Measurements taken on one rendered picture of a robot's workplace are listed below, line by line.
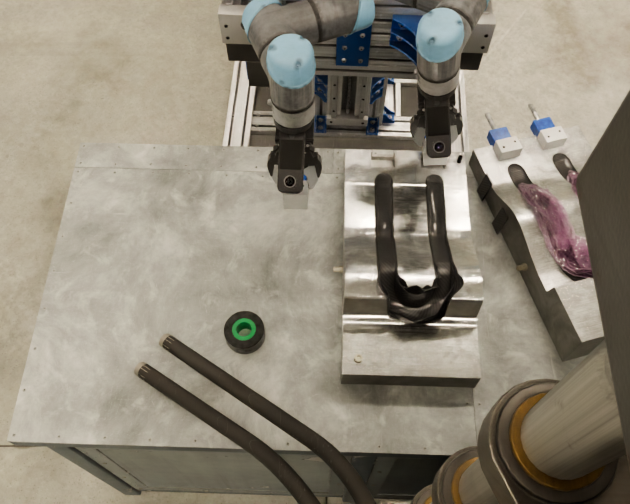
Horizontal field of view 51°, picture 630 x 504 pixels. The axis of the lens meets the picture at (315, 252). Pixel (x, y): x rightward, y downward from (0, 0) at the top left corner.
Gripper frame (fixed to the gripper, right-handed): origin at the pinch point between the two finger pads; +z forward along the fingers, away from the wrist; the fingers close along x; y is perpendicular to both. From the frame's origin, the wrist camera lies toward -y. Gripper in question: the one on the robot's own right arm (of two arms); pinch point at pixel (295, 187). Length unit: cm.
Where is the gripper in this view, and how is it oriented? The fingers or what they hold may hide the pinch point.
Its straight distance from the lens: 134.2
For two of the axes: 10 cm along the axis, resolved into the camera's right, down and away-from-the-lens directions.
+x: -10.0, -0.3, 0.1
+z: 0.0, 4.7, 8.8
